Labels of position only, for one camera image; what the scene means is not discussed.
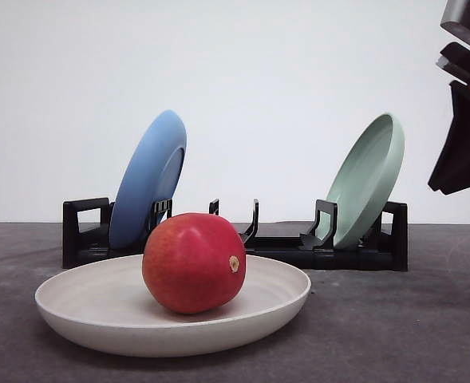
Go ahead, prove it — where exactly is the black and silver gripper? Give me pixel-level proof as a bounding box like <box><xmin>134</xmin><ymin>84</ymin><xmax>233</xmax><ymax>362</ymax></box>
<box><xmin>428</xmin><ymin>0</ymin><xmax>470</xmax><ymax>195</ymax></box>

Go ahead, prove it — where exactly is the white plate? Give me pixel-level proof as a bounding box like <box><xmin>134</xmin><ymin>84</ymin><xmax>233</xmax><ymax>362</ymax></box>
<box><xmin>36</xmin><ymin>256</ymin><xmax>311</xmax><ymax>357</ymax></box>

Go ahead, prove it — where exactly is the green plate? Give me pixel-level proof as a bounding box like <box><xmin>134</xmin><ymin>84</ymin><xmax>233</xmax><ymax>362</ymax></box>
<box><xmin>317</xmin><ymin>113</ymin><xmax>405</xmax><ymax>249</ymax></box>

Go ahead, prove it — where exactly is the blue plate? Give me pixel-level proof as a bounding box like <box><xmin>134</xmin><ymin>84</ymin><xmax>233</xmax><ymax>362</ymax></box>
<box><xmin>109</xmin><ymin>110</ymin><xmax>188</xmax><ymax>249</ymax></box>

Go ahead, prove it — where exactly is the black plate rack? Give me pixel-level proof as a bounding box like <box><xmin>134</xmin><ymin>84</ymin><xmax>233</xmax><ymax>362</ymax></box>
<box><xmin>63</xmin><ymin>198</ymin><xmax>409</xmax><ymax>271</ymax></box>

